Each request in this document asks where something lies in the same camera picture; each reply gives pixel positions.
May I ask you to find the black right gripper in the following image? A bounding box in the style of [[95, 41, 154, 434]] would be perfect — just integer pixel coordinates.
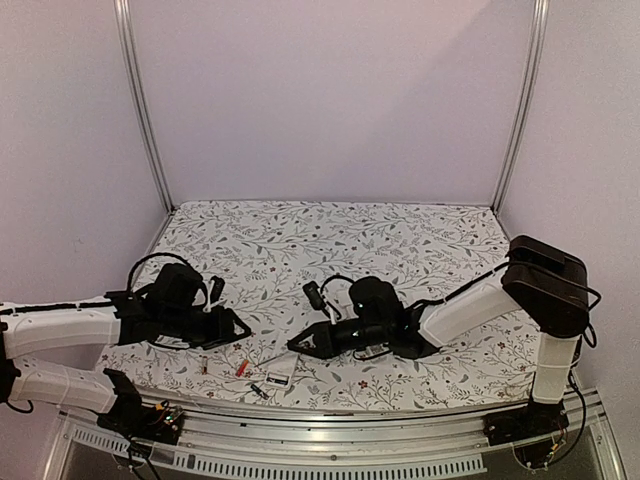
[[288, 316, 391, 358]]

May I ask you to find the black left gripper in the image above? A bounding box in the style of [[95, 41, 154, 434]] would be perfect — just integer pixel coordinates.
[[161, 305, 252, 351]]

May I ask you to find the white remote with logo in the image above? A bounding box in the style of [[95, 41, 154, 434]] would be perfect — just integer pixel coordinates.
[[264, 352, 299, 390]]

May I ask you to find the red battery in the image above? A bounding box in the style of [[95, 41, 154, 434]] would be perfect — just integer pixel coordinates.
[[235, 359, 249, 378]]

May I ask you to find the white remote with QR label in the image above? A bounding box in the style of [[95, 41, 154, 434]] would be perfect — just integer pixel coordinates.
[[359, 345, 390, 361]]

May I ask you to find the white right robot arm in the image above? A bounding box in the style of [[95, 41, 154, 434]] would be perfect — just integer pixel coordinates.
[[287, 235, 601, 436]]

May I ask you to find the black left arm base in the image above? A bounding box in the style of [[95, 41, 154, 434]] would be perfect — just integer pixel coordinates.
[[97, 369, 185, 445]]

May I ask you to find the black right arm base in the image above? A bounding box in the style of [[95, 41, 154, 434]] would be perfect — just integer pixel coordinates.
[[482, 394, 569, 470]]

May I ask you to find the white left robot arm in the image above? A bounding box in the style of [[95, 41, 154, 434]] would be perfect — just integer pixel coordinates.
[[1, 252, 252, 434]]

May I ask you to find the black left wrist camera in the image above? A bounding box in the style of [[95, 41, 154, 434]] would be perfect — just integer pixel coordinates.
[[209, 276, 225, 304]]

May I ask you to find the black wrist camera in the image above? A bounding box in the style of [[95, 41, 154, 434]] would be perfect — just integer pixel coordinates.
[[209, 276, 225, 304], [302, 281, 326, 311]]

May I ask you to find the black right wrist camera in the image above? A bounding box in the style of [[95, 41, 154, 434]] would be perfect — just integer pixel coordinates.
[[302, 281, 326, 311]]

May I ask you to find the aluminium front rail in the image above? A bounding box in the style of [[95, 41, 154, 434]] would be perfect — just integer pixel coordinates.
[[44, 389, 631, 479]]

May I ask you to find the aluminium back left frame post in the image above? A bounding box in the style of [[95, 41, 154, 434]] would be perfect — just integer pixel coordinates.
[[113, 0, 175, 215]]

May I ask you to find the aluminium frame post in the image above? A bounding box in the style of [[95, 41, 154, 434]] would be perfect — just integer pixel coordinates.
[[113, 0, 175, 215], [491, 0, 550, 217]]

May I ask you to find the aluminium back right frame post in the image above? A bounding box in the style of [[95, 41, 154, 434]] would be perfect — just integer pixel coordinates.
[[491, 0, 550, 217]]

